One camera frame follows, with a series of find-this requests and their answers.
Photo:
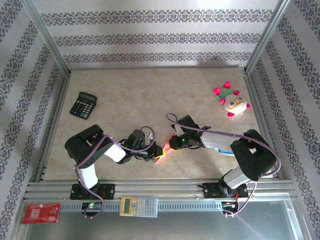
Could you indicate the pink cloth square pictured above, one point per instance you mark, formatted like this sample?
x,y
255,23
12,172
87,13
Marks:
x,y
167,146

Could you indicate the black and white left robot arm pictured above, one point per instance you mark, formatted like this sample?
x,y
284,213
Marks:
x,y
85,147

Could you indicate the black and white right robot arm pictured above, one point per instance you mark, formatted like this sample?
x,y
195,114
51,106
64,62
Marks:
x,y
255,157

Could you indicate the metal sheet tray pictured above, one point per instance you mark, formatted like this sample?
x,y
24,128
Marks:
x,y
175,227

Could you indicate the blue and white packet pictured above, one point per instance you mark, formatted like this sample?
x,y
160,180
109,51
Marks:
x,y
225,152

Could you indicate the white and pink plush toy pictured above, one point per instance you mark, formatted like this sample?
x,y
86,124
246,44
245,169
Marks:
x,y
235,103

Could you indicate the beige scientific calculator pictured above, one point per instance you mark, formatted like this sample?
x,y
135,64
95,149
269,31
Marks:
x,y
138,206

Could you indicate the black desk calculator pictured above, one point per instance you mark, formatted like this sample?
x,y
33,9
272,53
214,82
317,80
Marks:
x,y
83,105

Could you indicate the small circuit board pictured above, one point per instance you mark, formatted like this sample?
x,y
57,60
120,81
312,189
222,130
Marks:
x,y
229,205
92,205

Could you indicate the red packet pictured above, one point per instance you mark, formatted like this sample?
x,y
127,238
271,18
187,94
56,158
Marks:
x,y
40,213

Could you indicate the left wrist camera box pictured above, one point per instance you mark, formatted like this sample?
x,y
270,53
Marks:
x,y
149,138

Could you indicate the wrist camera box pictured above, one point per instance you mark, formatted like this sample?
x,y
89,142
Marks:
x,y
176,129
149,138

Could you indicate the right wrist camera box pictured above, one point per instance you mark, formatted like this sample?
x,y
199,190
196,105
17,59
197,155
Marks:
x,y
176,129

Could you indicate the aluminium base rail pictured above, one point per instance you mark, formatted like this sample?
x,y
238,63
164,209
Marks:
x,y
162,186

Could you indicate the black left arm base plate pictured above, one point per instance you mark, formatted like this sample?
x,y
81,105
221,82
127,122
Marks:
x,y
108,191

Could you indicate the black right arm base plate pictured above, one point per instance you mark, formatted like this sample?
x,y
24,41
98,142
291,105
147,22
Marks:
x,y
211,190

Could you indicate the aluminium rear rail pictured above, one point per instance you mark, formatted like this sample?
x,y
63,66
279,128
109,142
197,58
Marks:
x,y
155,68

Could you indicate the aluminium side rail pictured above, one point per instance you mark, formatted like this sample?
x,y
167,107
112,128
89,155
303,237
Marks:
x,y
262,125
53,125

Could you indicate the aluminium frame post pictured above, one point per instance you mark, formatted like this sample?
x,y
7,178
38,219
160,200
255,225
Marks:
x,y
270,32
47,32

